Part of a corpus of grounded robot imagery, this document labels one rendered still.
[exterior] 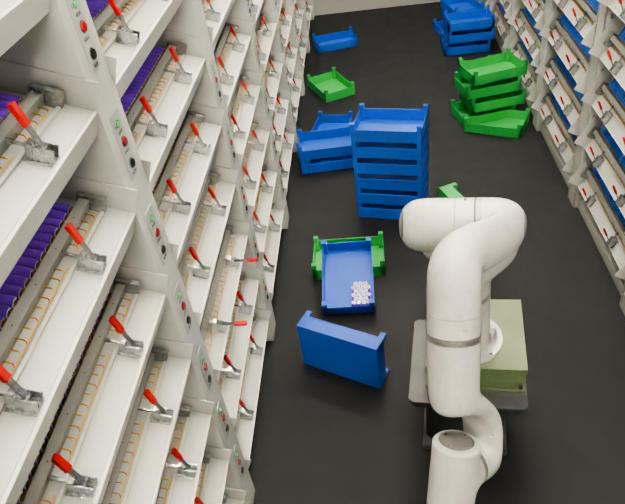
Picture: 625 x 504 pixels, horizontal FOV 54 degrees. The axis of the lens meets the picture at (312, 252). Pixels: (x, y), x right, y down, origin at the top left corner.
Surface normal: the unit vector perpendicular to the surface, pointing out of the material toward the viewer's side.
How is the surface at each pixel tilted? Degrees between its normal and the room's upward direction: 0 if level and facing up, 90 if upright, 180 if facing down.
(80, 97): 90
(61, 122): 21
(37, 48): 90
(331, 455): 0
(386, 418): 0
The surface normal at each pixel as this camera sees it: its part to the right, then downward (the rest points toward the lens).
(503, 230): 0.44, 0.08
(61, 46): -0.04, 0.64
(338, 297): -0.13, -0.53
